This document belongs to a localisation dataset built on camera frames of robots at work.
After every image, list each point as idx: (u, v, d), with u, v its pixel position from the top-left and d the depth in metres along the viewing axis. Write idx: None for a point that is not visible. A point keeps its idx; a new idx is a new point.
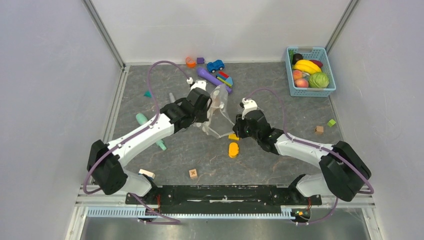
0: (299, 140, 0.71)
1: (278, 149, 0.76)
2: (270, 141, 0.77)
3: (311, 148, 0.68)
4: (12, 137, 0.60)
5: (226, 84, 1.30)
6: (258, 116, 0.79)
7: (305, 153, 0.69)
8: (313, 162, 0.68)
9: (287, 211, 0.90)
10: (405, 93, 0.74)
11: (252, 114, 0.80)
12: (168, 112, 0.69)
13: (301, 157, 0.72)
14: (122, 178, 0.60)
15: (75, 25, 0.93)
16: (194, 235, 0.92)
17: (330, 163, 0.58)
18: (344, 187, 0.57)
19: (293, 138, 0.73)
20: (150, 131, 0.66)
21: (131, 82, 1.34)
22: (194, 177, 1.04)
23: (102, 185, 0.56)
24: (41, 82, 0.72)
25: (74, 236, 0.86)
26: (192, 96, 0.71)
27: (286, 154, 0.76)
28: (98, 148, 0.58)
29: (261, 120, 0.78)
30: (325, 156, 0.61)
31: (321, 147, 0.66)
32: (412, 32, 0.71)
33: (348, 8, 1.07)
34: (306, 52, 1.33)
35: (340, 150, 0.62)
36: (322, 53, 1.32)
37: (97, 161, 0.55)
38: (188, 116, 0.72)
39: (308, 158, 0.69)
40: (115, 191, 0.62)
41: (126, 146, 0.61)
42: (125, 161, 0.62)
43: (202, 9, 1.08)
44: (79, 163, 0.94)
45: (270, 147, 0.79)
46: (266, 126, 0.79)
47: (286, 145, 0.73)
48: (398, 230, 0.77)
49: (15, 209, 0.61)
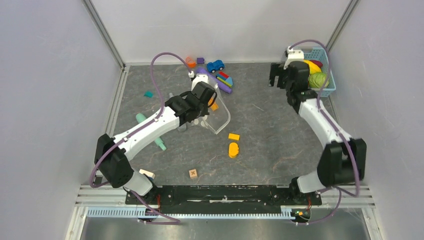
0: (325, 114, 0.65)
1: (300, 108, 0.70)
2: (300, 98, 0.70)
3: (329, 127, 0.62)
4: (12, 136, 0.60)
5: (226, 84, 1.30)
6: (302, 67, 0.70)
7: (319, 127, 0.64)
8: (321, 137, 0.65)
9: (287, 211, 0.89)
10: (405, 93, 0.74)
11: (296, 62, 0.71)
12: (173, 106, 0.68)
13: (313, 127, 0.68)
14: (129, 171, 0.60)
15: (75, 25, 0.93)
16: (194, 235, 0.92)
17: (335, 150, 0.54)
18: (330, 175, 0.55)
19: (321, 108, 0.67)
20: (156, 124, 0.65)
21: (131, 82, 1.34)
22: (194, 177, 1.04)
23: (110, 178, 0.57)
24: (41, 83, 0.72)
25: (74, 236, 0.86)
26: (198, 90, 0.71)
27: (303, 116, 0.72)
28: (105, 142, 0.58)
29: (303, 71, 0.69)
30: (335, 142, 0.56)
31: (339, 132, 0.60)
32: (412, 31, 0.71)
33: (348, 8, 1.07)
34: (307, 51, 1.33)
35: (354, 145, 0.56)
36: (322, 53, 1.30)
37: (104, 154, 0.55)
38: (194, 109, 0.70)
39: (319, 132, 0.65)
40: (123, 184, 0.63)
41: (131, 140, 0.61)
42: (131, 155, 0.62)
43: (202, 9, 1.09)
44: (78, 163, 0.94)
45: (295, 103, 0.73)
46: (305, 80, 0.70)
47: (310, 111, 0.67)
48: (398, 230, 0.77)
49: (15, 209, 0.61)
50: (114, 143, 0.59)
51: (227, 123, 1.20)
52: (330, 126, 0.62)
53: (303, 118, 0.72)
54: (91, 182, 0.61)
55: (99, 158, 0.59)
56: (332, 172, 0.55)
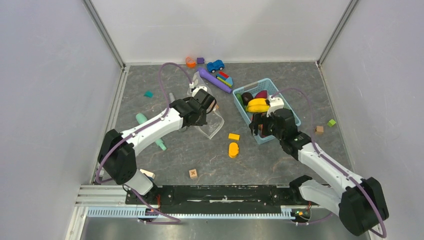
0: (330, 161, 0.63)
1: (299, 155, 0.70)
2: (294, 144, 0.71)
3: (337, 172, 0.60)
4: (12, 136, 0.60)
5: (226, 84, 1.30)
6: (287, 115, 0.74)
7: (327, 175, 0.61)
8: (333, 186, 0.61)
9: (287, 211, 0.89)
10: (405, 93, 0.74)
11: (280, 112, 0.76)
12: (177, 108, 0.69)
13: (321, 175, 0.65)
14: (133, 167, 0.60)
15: (75, 25, 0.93)
16: (194, 235, 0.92)
17: (353, 199, 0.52)
18: (358, 226, 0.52)
19: (320, 152, 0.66)
20: (161, 123, 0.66)
21: (131, 82, 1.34)
22: (194, 177, 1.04)
23: (116, 173, 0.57)
24: (41, 82, 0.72)
25: (74, 236, 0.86)
26: (199, 95, 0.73)
27: (305, 163, 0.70)
28: (112, 137, 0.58)
29: (289, 120, 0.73)
30: (351, 188, 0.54)
31: (349, 176, 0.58)
32: (412, 32, 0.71)
33: (348, 9, 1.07)
34: (253, 87, 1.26)
35: (369, 187, 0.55)
36: (269, 83, 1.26)
37: (111, 149, 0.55)
38: (196, 113, 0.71)
39: (329, 179, 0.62)
40: (125, 181, 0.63)
41: (139, 135, 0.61)
42: (138, 150, 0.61)
43: (202, 9, 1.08)
44: (78, 163, 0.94)
45: (292, 151, 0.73)
46: (293, 126, 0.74)
47: (310, 157, 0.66)
48: (398, 231, 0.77)
49: (14, 210, 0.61)
50: (122, 138, 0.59)
51: (219, 129, 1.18)
52: (338, 172, 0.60)
53: (306, 165, 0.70)
54: (97, 177, 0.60)
55: (105, 154, 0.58)
56: (358, 222, 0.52)
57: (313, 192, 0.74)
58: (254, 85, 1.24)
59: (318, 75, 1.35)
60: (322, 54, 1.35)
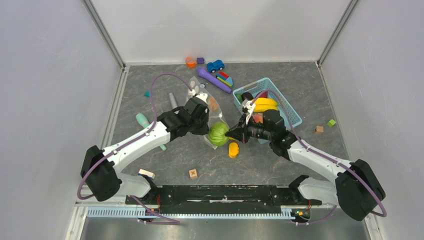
0: (316, 151, 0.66)
1: (290, 155, 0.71)
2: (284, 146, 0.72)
3: (328, 162, 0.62)
4: (12, 135, 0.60)
5: (226, 84, 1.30)
6: (277, 118, 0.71)
7: (319, 167, 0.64)
8: (326, 176, 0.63)
9: (287, 211, 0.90)
10: (404, 93, 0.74)
11: (270, 114, 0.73)
12: (165, 121, 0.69)
13: (313, 168, 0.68)
14: (116, 184, 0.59)
15: (76, 24, 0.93)
16: (194, 235, 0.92)
17: (346, 182, 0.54)
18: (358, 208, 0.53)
19: (308, 146, 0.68)
20: (146, 138, 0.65)
21: (131, 82, 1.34)
22: (194, 177, 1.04)
23: (95, 192, 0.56)
24: (41, 82, 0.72)
25: (74, 236, 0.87)
26: (189, 105, 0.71)
27: (297, 161, 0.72)
28: (93, 154, 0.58)
29: (280, 123, 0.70)
30: (343, 173, 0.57)
31: (339, 163, 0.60)
32: (412, 31, 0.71)
33: (348, 9, 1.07)
34: (252, 87, 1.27)
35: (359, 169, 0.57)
36: (268, 84, 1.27)
37: (91, 167, 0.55)
38: (186, 124, 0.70)
39: (321, 170, 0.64)
40: (108, 198, 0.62)
41: (121, 153, 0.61)
42: (119, 168, 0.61)
43: (202, 9, 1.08)
44: (78, 163, 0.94)
45: (282, 153, 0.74)
46: (283, 129, 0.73)
47: (299, 153, 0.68)
48: (399, 230, 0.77)
49: (14, 208, 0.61)
50: (103, 155, 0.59)
51: None
52: (328, 161, 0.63)
53: (298, 162, 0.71)
54: (79, 193, 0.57)
55: (87, 171, 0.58)
56: (354, 204, 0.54)
57: (312, 190, 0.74)
58: (254, 85, 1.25)
59: (318, 75, 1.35)
60: (322, 54, 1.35)
